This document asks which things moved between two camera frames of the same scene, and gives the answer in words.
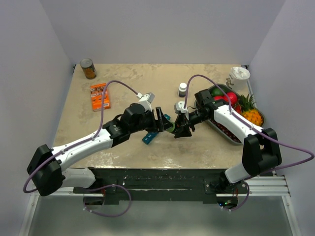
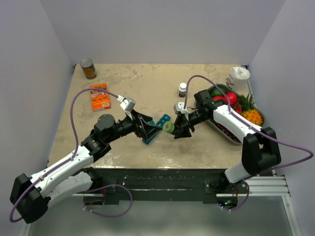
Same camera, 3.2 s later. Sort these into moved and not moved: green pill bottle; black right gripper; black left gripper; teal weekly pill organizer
Moved: black left gripper
Not moved: green pill bottle; teal weekly pill organizer; black right gripper
